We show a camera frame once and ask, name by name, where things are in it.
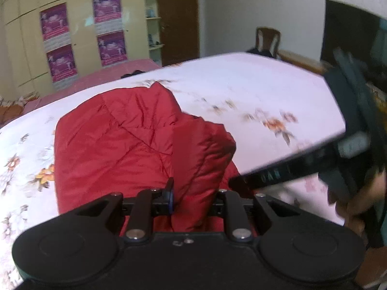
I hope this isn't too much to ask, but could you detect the black television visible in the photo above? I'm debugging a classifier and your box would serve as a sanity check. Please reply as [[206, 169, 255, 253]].
[[320, 0, 387, 77]]

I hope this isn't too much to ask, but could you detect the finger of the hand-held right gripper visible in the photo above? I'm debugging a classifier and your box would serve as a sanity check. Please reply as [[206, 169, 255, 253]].
[[228, 133, 349, 192]]

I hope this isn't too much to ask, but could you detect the red puffer jacket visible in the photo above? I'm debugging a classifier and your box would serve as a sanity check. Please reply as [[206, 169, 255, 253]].
[[54, 81, 258, 240]]

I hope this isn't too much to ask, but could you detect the small black cloth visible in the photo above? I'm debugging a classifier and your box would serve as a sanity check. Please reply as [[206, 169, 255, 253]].
[[120, 70, 147, 79]]

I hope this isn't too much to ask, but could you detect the brown wooden door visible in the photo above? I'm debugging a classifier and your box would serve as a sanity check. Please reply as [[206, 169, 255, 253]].
[[155, 0, 201, 67]]

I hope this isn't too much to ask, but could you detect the cream wardrobe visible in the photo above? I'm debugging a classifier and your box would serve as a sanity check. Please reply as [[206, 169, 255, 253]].
[[0, 0, 152, 98]]

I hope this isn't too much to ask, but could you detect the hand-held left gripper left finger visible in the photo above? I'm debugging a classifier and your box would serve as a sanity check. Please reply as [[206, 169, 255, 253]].
[[75, 178, 176, 245]]

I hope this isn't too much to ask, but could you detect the wooden table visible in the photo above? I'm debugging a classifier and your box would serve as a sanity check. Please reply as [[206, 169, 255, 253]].
[[277, 49, 335, 74]]

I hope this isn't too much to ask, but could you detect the purple wall poster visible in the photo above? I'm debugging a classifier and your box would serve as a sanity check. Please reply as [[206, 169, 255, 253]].
[[40, 2, 71, 42], [45, 44, 78, 83], [92, 0, 123, 24], [97, 31, 128, 67]]

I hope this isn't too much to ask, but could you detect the person's right hand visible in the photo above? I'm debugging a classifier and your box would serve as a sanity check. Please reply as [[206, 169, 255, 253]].
[[335, 174, 378, 228]]

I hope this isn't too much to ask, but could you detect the wooden chair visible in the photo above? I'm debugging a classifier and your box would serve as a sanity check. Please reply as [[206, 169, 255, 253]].
[[255, 27, 281, 58]]

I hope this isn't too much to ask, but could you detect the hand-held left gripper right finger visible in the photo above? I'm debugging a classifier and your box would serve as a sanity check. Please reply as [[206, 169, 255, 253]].
[[212, 189, 300, 243]]

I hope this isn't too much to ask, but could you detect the cream corner shelf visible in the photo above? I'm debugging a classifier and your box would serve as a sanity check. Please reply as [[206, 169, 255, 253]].
[[143, 0, 165, 65]]

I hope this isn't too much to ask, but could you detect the dark cloth on chair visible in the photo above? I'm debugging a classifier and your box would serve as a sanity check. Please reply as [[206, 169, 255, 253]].
[[246, 48, 278, 58]]

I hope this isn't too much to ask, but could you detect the orange patterned pillow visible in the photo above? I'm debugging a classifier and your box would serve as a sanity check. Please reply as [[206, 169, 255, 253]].
[[0, 94, 40, 128]]

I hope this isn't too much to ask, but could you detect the white floral blanket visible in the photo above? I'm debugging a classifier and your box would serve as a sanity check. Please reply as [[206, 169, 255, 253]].
[[0, 51, 347, 290]]

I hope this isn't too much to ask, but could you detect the pink bed sheet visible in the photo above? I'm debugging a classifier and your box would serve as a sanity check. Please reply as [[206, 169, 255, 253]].
[[23, 58, 161, 110]]

